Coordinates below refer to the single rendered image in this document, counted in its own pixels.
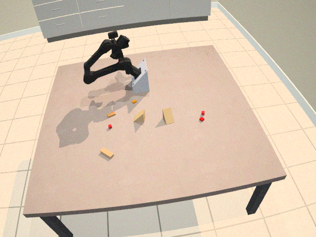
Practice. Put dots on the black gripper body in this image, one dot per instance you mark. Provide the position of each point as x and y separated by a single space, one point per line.
113 35

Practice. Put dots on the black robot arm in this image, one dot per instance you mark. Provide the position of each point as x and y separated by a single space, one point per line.
123 64

